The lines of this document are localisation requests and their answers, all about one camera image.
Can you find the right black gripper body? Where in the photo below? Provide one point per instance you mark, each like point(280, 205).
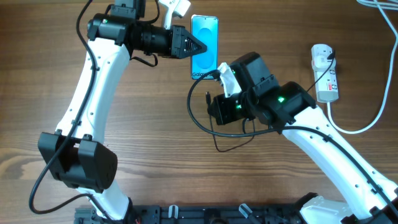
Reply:
point(231, 109)

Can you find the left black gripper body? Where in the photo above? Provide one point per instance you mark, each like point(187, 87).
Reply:
point(176, 32)

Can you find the teal Galaxy smartphone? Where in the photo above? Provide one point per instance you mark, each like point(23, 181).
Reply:
point(205, 29)

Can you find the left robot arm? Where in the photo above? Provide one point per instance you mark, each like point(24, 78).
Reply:
point(75, 153)

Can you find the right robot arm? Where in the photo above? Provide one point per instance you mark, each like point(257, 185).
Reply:
point(251, 91)

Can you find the white power strip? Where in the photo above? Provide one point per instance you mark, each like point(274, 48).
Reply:
point(323, 65)

